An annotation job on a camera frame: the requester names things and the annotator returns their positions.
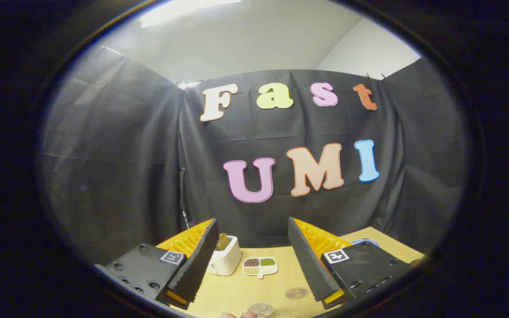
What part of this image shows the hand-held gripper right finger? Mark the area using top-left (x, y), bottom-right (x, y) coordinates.
top-left (287, 217), bottom-right (414, 310)

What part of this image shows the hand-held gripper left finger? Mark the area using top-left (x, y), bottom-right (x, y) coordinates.
top-left (95, 218), bottom-right (220, 310)

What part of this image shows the round brown coaster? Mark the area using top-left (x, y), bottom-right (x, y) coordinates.
top-left (285, 287), bottom-right (310, 300)

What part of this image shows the clear glass bottle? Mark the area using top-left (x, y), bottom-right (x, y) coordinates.
top-left (248, 303), bottom-right (276, 318)

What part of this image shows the white toaster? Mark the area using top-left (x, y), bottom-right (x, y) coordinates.
top-left (207, 235), bottom-right (242, 276)

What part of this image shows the light wooden table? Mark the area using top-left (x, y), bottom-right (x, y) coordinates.
top-left (173, 227), bottom-right (426, 318)

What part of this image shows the white divided grain dish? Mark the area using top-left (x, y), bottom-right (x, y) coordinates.
top-left (242, 257), bottom-right (278, 279)

